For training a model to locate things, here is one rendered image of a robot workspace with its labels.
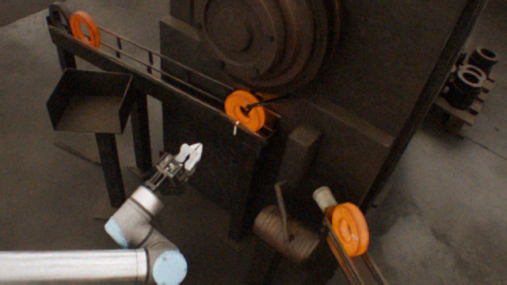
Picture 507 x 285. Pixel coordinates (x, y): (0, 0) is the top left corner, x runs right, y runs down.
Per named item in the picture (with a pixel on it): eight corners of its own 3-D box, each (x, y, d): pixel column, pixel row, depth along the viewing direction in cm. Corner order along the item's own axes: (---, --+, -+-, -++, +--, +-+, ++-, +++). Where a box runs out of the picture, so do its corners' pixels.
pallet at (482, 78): (316, 57, 304) (330, 5, 273) (363, 23, 353) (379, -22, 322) (462, 140, 262) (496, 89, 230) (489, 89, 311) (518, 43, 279)
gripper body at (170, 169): (186, 163, 115) (158, 195, 111) (192, 176, 123) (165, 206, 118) (166, 150, 118) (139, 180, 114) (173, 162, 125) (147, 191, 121)
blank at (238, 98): (225, 88, 143) (219, 93, 141) (259, 91, 134) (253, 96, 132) (236, 126, 151) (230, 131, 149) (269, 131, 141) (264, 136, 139)
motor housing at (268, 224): (254, 264, 182) (274, 195, 143) (294, 292, 174) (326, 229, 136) (237, 284, 174) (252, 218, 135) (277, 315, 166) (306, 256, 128)
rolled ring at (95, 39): (98, 57, 178) (104, 54, 180) (90, 20, 166) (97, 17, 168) (74, 43, 186) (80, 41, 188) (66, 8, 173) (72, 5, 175)
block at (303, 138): (290, 165, 151) (304, 118, 134) (308, 176, 148) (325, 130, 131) (274, 182, 144) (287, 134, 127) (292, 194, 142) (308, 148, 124)
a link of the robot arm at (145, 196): (158, 220, 117) (135, 202, 121) (169, 207, 119) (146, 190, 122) (149, 210, 110) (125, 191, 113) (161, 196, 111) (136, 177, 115)
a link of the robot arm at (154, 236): (165, 282, 111) (132, 255, 107) (156, 269, 121) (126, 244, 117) (187, 256, 113) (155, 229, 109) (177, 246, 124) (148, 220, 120)
